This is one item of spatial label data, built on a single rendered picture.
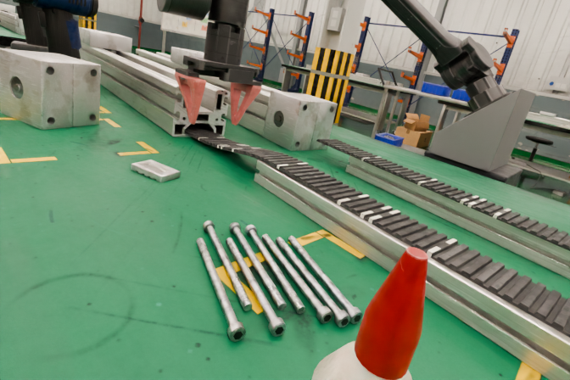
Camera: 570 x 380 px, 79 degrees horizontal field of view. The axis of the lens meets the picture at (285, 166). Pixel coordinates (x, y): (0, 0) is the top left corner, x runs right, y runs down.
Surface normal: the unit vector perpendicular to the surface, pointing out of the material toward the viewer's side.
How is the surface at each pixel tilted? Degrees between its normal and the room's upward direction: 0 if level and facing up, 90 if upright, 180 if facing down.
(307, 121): 90
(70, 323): 0
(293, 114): 90
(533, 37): 90
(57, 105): 90
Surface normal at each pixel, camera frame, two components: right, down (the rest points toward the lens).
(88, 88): 0.89, 0.30
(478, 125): -0.68, 0.10
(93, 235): 0.19, -0.93
